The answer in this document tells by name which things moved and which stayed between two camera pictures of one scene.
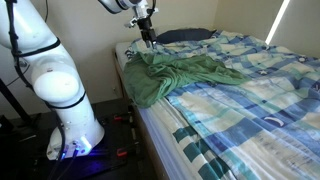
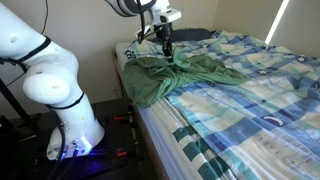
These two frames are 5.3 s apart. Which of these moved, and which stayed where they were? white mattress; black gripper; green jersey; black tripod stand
Moved: black gripper
Stayed: green jersey; white mattress; black tripod stand
